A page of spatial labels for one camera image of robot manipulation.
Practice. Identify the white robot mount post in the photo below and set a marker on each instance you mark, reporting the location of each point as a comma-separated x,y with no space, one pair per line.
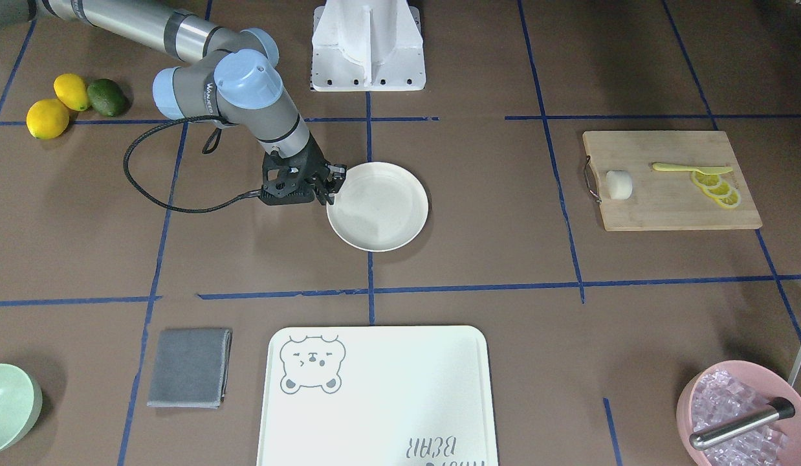
367,46

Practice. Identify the yellow lemon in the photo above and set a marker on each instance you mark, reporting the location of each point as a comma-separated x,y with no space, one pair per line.
71,90
47,119

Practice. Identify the lemon slices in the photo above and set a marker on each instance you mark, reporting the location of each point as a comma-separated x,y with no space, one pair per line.
713,186

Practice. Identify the beige round plate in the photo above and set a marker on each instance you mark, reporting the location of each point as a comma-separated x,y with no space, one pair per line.
380,207

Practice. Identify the white bear tray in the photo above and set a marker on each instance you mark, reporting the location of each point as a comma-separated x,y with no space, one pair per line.
378,395

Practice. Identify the metal black-tipped tool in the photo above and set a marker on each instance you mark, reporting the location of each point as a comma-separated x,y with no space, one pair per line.
776,409

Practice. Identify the grey folded cloth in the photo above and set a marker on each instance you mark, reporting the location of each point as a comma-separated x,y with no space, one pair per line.
190,368

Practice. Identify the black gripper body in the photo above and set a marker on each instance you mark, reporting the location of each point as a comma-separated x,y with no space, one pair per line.
321,167

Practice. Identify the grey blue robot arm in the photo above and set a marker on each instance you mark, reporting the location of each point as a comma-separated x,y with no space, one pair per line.
227,78

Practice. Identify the mint green bowl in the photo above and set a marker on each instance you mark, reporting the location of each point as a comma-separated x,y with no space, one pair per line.
21,400

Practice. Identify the wooden cutting board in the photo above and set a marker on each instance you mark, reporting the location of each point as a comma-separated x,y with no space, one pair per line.
663,201

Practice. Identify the pink bowl with ice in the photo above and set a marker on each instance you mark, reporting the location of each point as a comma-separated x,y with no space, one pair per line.
733,389

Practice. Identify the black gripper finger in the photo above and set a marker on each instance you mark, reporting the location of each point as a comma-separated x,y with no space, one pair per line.
337,177
325,191

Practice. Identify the green avocado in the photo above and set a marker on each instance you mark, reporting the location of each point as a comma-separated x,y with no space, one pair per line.
107,98

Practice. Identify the white steamed bun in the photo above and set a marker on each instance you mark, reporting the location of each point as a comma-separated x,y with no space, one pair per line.
619,185

